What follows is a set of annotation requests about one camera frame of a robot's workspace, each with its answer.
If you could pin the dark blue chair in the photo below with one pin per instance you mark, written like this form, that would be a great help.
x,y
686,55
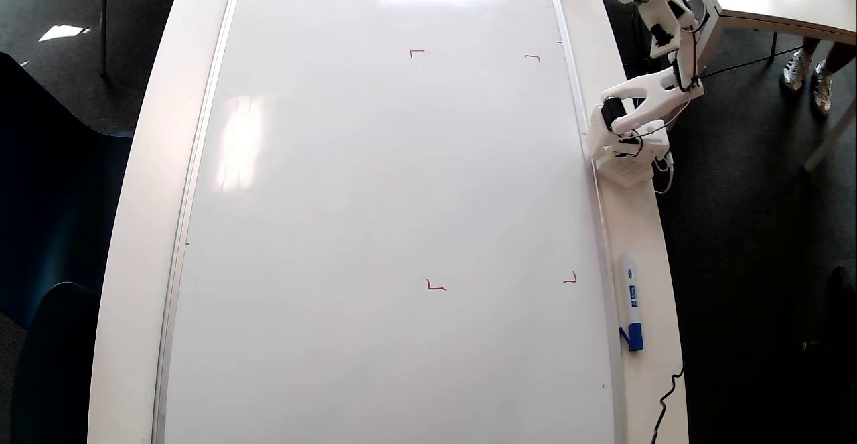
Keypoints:
x,y
53,377
53,196

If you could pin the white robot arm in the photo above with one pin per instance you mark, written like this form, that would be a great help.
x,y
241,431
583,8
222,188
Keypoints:
x,y
653,92

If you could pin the blue capped marker pen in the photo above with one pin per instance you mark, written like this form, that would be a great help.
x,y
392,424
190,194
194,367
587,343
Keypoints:
x,y
631,297

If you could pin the white sneaker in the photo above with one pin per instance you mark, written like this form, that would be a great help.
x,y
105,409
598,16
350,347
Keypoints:
x,y
795,70
822,90

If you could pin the bare lower leg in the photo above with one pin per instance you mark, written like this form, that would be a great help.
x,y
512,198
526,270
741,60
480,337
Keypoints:
x,y
840,55
810,45

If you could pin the white whiteboard with metal frame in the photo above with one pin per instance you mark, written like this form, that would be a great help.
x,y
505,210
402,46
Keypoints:
x,y
368,196

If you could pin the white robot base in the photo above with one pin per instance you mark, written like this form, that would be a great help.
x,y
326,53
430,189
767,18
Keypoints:
x,y
629,166

